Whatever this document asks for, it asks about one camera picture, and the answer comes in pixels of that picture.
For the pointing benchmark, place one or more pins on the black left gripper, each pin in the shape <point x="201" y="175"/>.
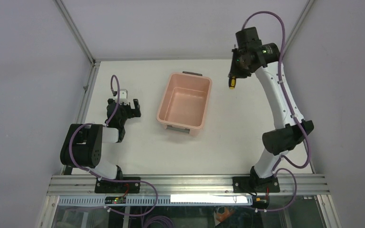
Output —
<point x="125" y="110"/>

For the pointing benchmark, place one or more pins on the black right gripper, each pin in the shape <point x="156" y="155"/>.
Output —
<point x="235" y="71"/>

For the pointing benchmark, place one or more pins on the black yellow screwdriver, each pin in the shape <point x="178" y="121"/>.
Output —
<point x="232" y="82"/>

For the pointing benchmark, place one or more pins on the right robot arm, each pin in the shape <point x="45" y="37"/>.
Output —
<point x="291" y="128"/>

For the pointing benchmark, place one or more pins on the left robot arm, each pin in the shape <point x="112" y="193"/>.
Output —
<point x="82" y="147"/>

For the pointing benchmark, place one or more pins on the pink plastic bin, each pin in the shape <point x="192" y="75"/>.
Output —
<point x="183" y="107"/>

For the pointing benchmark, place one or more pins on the orange object below table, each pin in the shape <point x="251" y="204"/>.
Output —
<point x="223" y="213"/>

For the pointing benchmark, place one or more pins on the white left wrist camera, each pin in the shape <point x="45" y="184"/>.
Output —
<point x="122" y="97"/>

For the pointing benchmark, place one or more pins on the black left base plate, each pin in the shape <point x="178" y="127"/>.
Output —
<point x="109" y="187"/>

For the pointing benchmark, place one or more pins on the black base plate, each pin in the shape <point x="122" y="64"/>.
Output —
<point x="252" y="184"/>
<point x="109" y="187"/>

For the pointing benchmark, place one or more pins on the aluminium frame rail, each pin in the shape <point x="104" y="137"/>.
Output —
<point x="302" y="184"/>

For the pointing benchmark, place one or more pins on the white slotted cable duct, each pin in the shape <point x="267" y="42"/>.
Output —
<point x="172" y="200"/>

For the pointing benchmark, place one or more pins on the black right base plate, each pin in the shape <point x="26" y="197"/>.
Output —
<point x="252" y="184"/>

